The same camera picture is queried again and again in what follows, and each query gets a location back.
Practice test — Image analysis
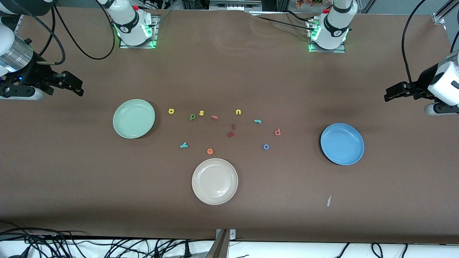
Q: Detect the blue plate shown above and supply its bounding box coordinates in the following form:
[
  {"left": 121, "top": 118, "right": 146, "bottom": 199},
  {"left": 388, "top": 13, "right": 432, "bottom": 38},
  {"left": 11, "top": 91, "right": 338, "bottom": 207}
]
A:
[{"left": 320, "top": 123, "right": 365, "bottom": 166}]

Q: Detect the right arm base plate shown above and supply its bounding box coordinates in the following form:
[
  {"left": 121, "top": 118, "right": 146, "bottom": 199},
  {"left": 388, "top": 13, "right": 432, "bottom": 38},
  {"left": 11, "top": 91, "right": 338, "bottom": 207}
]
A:
[{"left": 119, "top": 14, "right": 158, "bottom": 49}]

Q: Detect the tangled black cable bundle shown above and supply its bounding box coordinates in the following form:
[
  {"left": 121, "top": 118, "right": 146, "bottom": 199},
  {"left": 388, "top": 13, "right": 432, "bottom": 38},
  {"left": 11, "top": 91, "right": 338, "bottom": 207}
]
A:
[{"left": 0, "top": 220, "right": 216, "bottom": 258}]

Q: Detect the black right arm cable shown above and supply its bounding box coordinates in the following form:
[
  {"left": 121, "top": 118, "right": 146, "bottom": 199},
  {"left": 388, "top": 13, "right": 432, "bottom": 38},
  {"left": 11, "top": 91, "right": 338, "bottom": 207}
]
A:
[{"left": 0, "top": 0, "right": 116, "bottom": 66}]

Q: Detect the brown table cover sheet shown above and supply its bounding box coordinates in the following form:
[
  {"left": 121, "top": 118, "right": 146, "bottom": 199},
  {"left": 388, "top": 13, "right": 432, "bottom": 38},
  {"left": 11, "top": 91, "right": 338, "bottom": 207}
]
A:
[{"left": 0, "top": 7, "right": 459, "bottom": 244}]

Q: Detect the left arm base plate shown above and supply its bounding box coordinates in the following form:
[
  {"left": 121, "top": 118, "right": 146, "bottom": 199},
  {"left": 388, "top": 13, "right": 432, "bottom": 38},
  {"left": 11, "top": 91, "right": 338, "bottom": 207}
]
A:
[{"left": 308, "top": 20, "right": 346, "bottom": 53}]

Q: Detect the black cable on table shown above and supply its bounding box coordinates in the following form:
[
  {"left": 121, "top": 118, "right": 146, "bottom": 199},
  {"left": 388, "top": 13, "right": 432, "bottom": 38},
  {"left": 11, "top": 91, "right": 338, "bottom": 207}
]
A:
[{"left": 251, "top": 10, "right": 318, "bottom": 34}]

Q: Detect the beige plate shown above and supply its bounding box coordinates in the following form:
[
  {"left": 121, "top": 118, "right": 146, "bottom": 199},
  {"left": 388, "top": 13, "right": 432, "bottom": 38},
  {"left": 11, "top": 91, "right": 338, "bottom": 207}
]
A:
[{"left": 191, "top": 158, "right": 238, "bottom": 205}]

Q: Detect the green plate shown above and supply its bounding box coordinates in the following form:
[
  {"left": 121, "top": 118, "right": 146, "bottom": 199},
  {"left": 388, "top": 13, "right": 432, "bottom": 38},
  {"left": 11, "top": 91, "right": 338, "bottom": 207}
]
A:
[{"left": 113, "top": 99, "right": 156, "bottom": 139}]

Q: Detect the metal bracket with post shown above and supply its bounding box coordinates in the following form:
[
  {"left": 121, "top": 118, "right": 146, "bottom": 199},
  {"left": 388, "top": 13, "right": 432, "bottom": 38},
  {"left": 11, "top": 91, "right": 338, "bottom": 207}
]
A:
[{"left": 206, "top": 229, "right": 236, "bottom": 258}]

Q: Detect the aluminium frame profile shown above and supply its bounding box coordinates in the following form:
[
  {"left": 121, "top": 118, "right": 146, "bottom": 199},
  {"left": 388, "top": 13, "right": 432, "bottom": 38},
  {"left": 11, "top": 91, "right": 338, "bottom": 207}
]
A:
[{"left": 432, "top": 0, "right": 459, "bottom": 25}]

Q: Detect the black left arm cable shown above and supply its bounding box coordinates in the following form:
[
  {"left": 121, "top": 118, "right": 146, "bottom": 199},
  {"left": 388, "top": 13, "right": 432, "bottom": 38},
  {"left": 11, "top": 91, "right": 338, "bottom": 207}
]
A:
[{"left": 402, "top": 0, "right": 427, "bottom": 88}]

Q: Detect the orange flower decoration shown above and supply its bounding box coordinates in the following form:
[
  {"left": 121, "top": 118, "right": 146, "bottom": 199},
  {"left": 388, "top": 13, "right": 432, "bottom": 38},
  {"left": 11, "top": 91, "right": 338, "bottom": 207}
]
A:
[{"left": 296, "top": 0, "right": 332, "bottom": 8}]

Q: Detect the silver metal box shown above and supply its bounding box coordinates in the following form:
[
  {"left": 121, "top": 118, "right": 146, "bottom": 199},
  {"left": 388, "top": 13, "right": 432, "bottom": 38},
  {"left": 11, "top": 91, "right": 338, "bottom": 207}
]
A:
[{"left": 210, "top": 0, "right": 262, "bottom": 11}]

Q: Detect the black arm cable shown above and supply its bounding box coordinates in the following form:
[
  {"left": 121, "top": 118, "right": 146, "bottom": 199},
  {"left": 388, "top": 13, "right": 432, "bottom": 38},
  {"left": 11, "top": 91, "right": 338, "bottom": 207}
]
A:
[
  {"left": 0, "top": 0, "right": 116, "bottom": 66},
  {"left": 402, "top": 0, "right": 427, "bottom": 88}
]

